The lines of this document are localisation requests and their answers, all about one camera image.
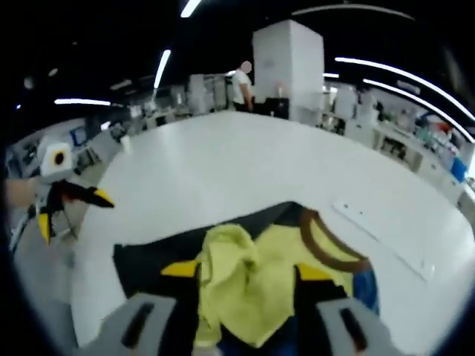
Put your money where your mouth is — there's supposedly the white shelf counter row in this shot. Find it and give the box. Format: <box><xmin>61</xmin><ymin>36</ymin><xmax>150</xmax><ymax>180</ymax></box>
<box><xmin>322</xmin><ymin>85</ymin><xmax>475</xmax><ymax>208</ymax></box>

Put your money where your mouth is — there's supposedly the white square pillar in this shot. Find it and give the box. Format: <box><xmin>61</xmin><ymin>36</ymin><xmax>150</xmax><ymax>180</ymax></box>
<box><xmin>252</xmin><ymin>19</ymin><xmax>324</xmax><ymax>120</ymax></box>

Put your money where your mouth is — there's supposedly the black box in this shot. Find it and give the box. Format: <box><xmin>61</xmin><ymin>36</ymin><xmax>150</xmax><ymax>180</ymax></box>
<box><xmin>263</xmin><ymin>96</ymin><xmax>290</xmax><ymax>119</ymax></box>

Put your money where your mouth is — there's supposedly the long curved ceiling light strip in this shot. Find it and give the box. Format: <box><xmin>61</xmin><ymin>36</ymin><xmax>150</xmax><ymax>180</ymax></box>
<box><xmin>363</xmin><ymin>78</ymin><xmax>439</xmax><ymax>114</ymax></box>
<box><xmin>335</xmin><ymin>56</ymin><xmax>475</xmax><ymax>142</ymax></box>

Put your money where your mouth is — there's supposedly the yellow and blue garment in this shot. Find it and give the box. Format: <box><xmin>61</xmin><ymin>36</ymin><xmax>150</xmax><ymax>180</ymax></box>
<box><xmin>192</xmin><ymin>208</ymin><xmax>381</xmax><ymax>356</ymax></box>

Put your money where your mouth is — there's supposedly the blue crate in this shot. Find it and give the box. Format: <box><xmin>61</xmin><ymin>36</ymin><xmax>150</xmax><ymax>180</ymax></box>
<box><xmin>451</xmin><ymin>157</ymin><xmax>467</xmax><ymax>182</ymax></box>

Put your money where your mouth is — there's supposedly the white flat strip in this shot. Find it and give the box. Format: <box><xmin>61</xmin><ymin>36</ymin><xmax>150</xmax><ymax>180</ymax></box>
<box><xmin>332</xmin><ymin>200</ymin><xmax>436</xmax><ymax>282</ymax></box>

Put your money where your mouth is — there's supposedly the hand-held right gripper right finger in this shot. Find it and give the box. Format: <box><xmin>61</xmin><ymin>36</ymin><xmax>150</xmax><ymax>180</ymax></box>
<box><xmin>295</xmin><ymin>263</ymin><xmax>400</xmax><ymax>356</ymax></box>

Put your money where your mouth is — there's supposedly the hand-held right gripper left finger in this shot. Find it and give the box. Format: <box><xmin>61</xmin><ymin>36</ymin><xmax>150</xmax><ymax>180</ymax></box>
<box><xmin>73</xmin><ymin>259</ymin><xmax>203</xmax><ymax>356</ymax></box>

